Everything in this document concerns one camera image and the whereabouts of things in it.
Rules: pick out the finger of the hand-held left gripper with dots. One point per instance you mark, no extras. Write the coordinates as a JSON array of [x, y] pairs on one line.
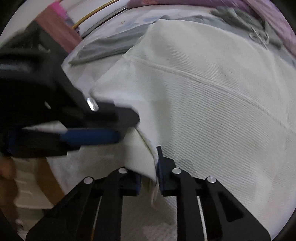
[[115, 115], [92, 137]]

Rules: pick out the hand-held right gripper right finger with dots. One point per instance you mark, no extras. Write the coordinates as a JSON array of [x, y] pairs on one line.
[[160, 176]]

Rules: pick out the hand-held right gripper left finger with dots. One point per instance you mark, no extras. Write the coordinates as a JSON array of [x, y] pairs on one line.
[[138, 184]]

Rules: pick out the white button jacket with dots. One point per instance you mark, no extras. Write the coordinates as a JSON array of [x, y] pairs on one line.
[[196, 104]]

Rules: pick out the person's left hand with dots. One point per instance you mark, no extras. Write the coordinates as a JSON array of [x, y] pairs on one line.
[[7, 171]]

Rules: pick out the pink towel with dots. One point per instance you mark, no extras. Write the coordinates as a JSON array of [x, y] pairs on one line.
[[60, 30]]

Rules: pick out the grey garment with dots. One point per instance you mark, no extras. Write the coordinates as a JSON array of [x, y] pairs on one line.
[[108, 45]]

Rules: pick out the purple floral quilt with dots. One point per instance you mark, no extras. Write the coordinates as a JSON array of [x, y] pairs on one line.
[[277, 20]]

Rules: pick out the wooden double rail rack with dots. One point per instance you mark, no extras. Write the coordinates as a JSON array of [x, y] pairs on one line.
[[86, 15]]

